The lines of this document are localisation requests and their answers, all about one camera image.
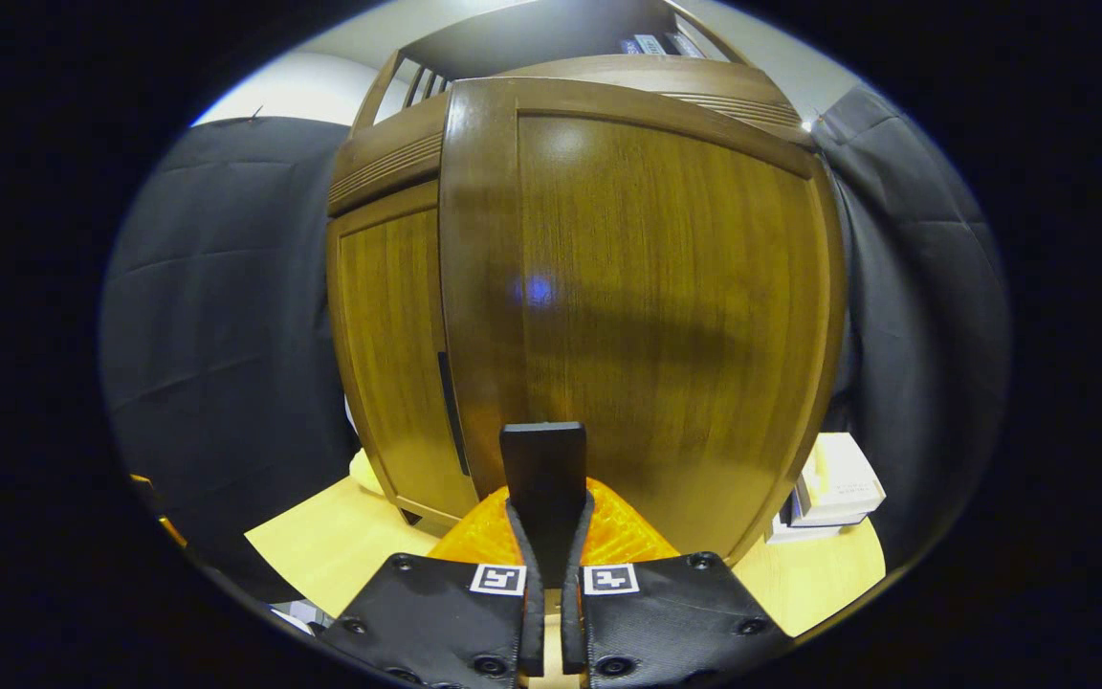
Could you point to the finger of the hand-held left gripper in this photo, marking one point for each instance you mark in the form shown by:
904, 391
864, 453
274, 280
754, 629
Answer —
161, 512

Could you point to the dark blue book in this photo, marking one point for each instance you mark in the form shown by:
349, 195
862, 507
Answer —
629, 45

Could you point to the wooden double-door shoe cabinet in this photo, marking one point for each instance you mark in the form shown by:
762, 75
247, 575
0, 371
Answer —
388, 163

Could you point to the white cardboard box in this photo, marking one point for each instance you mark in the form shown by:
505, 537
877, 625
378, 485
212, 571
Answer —
843, 483

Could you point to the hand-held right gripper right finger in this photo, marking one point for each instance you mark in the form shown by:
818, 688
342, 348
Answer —
666, 622

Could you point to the black backdrop cloth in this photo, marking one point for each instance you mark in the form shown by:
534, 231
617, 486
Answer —
226, 316

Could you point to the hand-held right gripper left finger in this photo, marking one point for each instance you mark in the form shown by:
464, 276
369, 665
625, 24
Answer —
436, 622

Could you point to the grey spine book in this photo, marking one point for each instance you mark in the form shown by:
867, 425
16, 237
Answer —
651, 43

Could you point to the wooden cabinet drawer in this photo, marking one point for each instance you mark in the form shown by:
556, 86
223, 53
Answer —
388, 167

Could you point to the wooden cabinet door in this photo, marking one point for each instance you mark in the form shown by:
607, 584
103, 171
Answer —
666, 316
388, 354

